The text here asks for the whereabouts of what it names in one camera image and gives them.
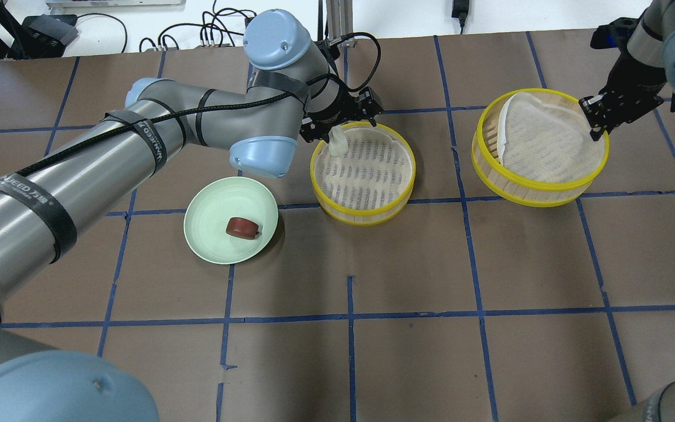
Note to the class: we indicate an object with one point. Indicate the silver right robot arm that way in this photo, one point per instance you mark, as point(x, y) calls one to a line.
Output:
point(649, 38)

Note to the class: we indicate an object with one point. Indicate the black power adapter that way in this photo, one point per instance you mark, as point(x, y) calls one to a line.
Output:
point(461, 9)

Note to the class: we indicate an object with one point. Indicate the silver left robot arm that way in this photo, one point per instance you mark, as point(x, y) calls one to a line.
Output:
point(46, 206)

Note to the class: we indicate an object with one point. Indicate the white bun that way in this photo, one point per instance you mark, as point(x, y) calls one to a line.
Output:
point(338, 142)

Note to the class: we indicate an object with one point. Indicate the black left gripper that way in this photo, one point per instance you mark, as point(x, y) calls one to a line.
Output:
point(334, 108)

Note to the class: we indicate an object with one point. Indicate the yellow-rimmed steamer layer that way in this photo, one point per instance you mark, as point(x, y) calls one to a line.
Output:
point(508, 185)
point(367, 205)

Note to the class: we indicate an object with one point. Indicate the brown bun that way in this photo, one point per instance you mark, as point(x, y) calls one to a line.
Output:
point(242, 228)

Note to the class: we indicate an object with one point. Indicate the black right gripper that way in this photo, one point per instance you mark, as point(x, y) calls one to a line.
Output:
point(634, 71)

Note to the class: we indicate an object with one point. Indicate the white lower steamer liner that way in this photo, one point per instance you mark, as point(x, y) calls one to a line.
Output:
point(364, 167)

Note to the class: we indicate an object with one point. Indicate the pale green plate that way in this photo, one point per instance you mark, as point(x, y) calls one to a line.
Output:
point(208, 212)

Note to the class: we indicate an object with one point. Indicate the aluminium frame post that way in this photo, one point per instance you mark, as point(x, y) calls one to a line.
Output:
point(339, 18)

